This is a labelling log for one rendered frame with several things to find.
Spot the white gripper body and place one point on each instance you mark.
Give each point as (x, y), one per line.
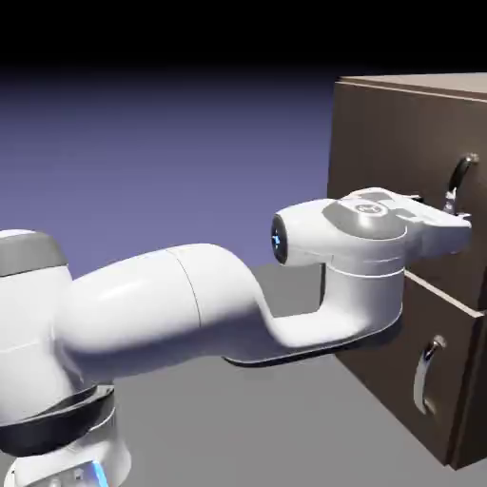
(437, 234)

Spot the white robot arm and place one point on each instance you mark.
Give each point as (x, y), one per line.
(152, 296)

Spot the dark brown cabinet door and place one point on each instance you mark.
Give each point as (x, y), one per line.
(380, 152)
(403, 365)

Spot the dark brown wooden cabinet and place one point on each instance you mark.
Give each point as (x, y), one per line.
(384, 125)

